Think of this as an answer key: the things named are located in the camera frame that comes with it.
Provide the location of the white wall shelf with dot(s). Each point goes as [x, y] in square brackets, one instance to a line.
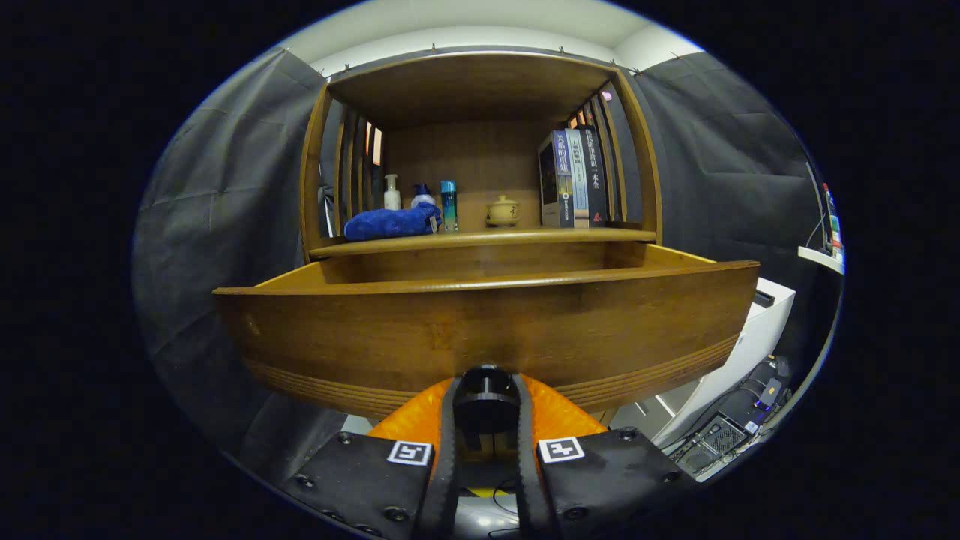
[821, 259]

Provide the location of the wooden drawer with black knob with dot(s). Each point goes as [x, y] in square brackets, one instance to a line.
[487, 322]

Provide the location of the black electronic box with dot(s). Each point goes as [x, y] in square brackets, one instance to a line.
[720, 435]

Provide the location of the book with blue spine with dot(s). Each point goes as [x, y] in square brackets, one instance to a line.
[561, 180]

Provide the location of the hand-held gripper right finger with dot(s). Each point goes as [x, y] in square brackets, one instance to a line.
[529, 465]

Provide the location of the bottle with coloured label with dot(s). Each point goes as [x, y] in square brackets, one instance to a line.
[832, 225]

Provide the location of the wooden countertop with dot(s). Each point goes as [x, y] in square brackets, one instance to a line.
[487, 238]

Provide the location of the blue folded towel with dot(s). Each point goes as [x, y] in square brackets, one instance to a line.
[390, 223]

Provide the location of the beige lidded teacup with saucer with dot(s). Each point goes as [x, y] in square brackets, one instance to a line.
[502, 212]

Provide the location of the wooden cabinet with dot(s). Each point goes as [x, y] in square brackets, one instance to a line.
[480, 165]

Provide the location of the white pump bottle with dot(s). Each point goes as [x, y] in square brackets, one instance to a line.
[392, 199]

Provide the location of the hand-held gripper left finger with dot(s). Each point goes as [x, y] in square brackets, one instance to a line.
[442, 465]

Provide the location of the teal transparent bottle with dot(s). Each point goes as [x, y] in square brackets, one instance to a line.
[448, 206]

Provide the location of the white bottle with blue cap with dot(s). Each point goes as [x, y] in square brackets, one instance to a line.
[422, 199]

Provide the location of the white cabinet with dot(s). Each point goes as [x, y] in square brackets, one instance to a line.
[750, 337]

